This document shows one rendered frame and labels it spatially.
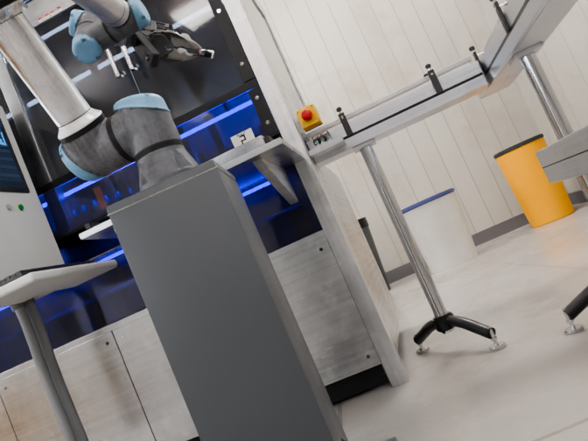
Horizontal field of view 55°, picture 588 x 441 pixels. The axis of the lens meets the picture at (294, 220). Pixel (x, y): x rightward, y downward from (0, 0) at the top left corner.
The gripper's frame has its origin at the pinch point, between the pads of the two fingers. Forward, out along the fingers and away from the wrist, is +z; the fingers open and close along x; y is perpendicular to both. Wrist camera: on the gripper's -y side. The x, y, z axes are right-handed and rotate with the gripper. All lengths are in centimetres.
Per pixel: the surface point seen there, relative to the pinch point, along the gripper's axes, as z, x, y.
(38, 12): -53, 34, 72
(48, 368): -32, 109, -41
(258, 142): 20.4, 13.1, -21.9
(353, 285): 66, 57, -36
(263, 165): 24.2, 20.9, -22.4
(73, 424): -21, 120, -55
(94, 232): -22, 52, -27
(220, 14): 11.8, 6.7, 47.3
